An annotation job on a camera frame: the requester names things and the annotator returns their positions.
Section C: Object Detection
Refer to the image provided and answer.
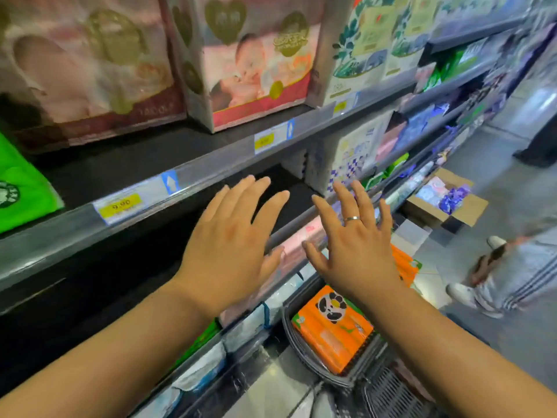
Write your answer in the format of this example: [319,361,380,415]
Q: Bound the orange panda tissue pack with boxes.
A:
[291,285,375,375]

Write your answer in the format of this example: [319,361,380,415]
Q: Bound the pink packs on shelf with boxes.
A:
[375,121,408,163]

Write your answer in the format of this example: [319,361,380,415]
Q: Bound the grey shopping basket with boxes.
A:
[281,274,394,389]

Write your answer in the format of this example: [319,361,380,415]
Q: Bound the baby photo diaper pack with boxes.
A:
[164,0,326,134]

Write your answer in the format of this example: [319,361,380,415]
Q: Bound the pale pink tissue pack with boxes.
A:
[263,217,328,281]

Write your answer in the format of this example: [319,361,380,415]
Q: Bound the person's right forearm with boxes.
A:
[363,283,557,418]

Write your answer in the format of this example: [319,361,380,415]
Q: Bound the black shopping basket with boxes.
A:
[359,361,438,418]

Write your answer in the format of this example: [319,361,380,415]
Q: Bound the row of white blue packs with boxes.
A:
[144,261,325,418]

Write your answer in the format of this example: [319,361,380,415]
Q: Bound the brown cardboard box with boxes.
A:
[400,167,489,235]

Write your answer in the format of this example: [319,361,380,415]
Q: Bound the grey metal shelving unit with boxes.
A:
[0,0,557,418]

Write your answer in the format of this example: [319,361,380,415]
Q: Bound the yellow price label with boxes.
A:
[332,93,360,116]
[93,171,181,225]
[254,118,296,154]

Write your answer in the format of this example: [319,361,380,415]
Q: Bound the blue packs on shelf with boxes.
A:
[395,102,451,150]

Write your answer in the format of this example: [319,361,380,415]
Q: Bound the white leaf print diaper pack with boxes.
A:
[307,0,436,108]

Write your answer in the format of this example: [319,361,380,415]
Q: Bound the person's left forearm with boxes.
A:
[0,278,216,418]

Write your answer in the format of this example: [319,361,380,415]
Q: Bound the green packs on shelf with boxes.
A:
[424,37,490,92]

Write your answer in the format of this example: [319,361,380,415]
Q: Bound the large pink diaper pack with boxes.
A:
[0,0,188,149]

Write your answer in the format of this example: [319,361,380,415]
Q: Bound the bright green soft pack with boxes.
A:
[0,132,65,234]

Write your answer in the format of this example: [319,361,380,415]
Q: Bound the person's left hand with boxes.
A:
[172,175,291,318]

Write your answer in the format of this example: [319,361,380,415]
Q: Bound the white blue checked pack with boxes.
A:
[305,111,395,197]

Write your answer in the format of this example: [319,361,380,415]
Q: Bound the person's right hand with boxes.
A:
[301,180,404,308]

